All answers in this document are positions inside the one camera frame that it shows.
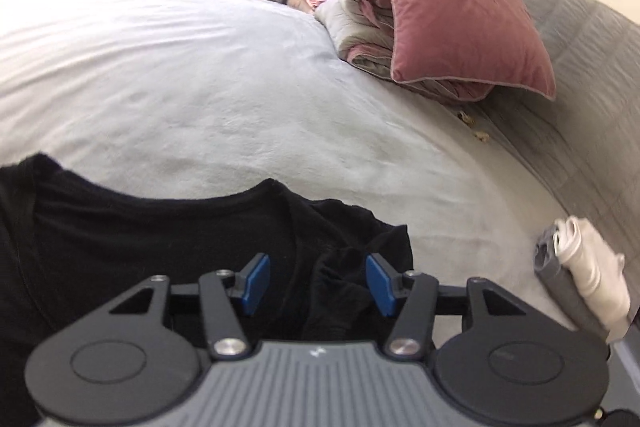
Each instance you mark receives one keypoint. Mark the beige tassel trim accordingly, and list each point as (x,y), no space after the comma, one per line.
(475,127)

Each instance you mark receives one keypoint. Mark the folded white garment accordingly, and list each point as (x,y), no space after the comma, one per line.
(595,262)

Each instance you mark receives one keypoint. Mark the pink pillow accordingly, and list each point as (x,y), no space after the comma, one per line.
(460,7)

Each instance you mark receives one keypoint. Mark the black garment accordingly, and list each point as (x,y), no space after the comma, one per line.
(125,247)

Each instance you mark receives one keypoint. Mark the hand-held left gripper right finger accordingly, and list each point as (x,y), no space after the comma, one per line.
(381,286)

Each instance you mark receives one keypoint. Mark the grey quilted headboard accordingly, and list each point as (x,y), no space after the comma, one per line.
(590,107)

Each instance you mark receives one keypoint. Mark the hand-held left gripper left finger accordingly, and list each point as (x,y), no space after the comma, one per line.
(257,283)

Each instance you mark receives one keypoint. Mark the folded grey garment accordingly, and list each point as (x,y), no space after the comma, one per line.
(560,287)

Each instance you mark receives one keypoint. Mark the folded grey pink quilt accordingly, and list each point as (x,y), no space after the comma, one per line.
(360,17)

